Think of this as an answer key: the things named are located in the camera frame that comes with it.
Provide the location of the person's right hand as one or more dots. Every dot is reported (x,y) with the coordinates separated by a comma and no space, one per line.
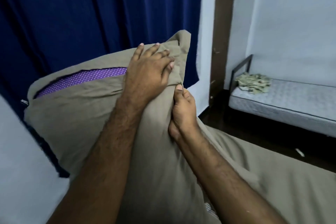
(183,116)

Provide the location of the person's right forearm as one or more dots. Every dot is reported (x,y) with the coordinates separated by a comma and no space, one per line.
(217,176)

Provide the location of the camouflage patterned cloth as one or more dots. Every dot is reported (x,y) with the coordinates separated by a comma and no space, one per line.
(253,83)

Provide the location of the khaki bed sheet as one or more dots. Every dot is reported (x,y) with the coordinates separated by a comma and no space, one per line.
(283,187)

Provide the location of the person's right thumb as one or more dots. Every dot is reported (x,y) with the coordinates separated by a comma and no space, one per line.
(178,95)

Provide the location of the small white scrap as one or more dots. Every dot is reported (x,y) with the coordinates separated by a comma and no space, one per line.
(300,152)

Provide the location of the person's left middle finger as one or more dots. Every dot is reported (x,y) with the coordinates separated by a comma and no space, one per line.
(163,55)

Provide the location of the purple dotted pillow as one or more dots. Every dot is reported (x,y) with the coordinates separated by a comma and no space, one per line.
(84,78)

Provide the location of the dark blue curtain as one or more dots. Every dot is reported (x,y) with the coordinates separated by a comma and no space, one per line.
(78,16)

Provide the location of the person's left little finger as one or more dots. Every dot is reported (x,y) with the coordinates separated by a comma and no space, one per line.
(137,52)

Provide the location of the person's left hand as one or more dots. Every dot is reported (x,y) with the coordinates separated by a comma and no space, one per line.
(145,74)

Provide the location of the person's left forearm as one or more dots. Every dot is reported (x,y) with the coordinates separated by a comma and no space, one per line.
(102,158)

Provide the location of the khaki pillowcase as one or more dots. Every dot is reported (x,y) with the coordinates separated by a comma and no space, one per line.
(78,126)

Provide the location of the grey mattress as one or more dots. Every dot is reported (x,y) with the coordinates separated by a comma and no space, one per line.
(288,100)

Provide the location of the brown wooden door frame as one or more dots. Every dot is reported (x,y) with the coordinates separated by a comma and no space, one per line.
(221,34)

